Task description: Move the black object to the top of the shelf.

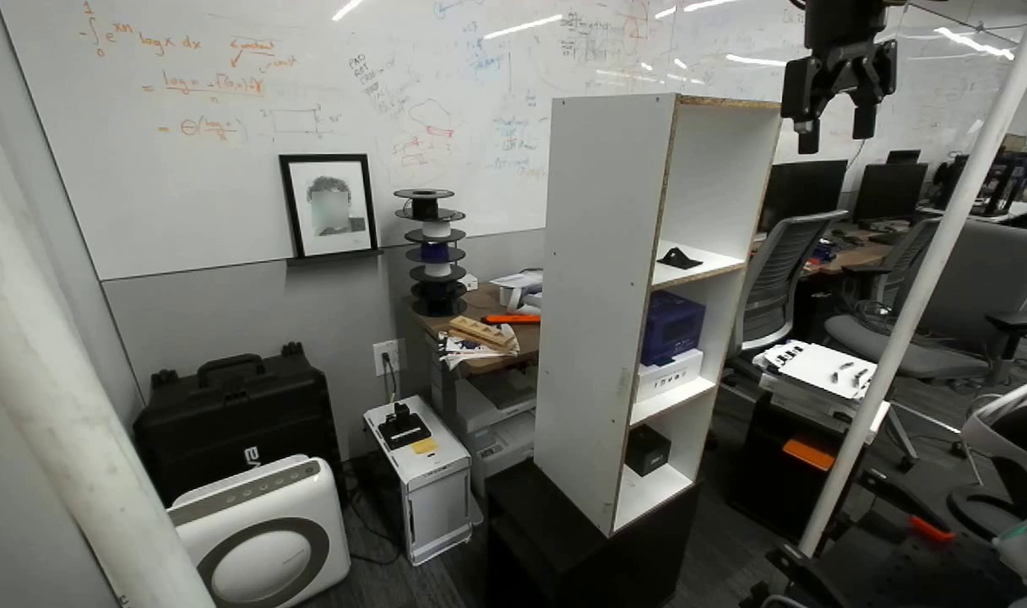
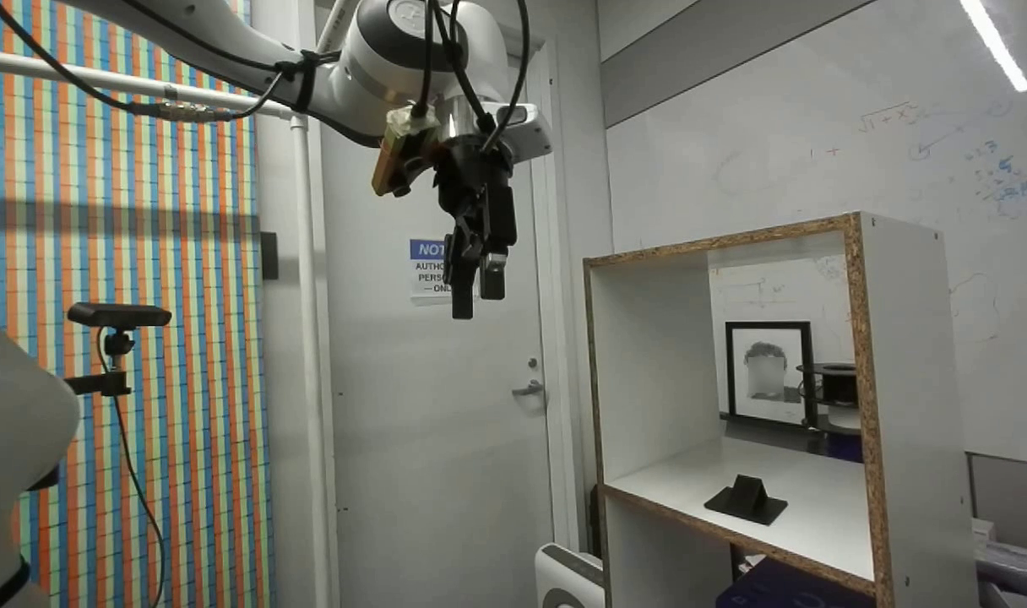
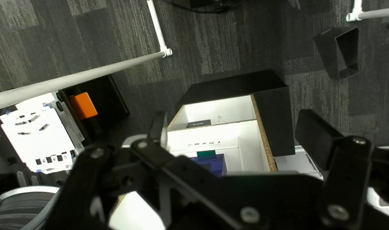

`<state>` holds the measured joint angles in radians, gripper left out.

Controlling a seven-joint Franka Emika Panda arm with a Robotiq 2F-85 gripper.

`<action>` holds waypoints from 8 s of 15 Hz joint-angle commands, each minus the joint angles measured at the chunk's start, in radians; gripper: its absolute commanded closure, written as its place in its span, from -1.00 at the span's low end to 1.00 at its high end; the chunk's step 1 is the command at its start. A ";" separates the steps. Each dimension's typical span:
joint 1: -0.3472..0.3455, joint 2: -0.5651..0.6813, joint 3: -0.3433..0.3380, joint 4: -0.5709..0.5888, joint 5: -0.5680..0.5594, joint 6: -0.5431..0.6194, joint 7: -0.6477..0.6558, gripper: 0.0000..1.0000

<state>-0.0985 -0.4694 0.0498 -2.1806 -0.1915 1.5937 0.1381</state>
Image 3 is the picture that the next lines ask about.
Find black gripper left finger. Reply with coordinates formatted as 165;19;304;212
48;110;266;230

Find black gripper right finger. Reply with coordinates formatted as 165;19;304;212
294;109;389;229

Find white shelf with chipboard edges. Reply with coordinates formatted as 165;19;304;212
165;69;325;179

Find green small item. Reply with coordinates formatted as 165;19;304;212
195;148;217;160

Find black open box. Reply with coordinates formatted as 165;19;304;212
57;74;130;138

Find blue box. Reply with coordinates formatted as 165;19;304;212
189;153;229;178

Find orange block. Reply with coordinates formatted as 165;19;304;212
70;91;99;121

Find black open bin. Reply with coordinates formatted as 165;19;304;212
312;25;360;80

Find long white PVC pipe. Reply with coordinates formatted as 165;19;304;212
0;47;174;112

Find short white PVC pipe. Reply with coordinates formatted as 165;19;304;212
144;0;168;54

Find white label sheet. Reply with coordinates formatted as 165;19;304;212
0;92;85;174

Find grey ribbed cover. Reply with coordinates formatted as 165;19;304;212
0;185;61;230

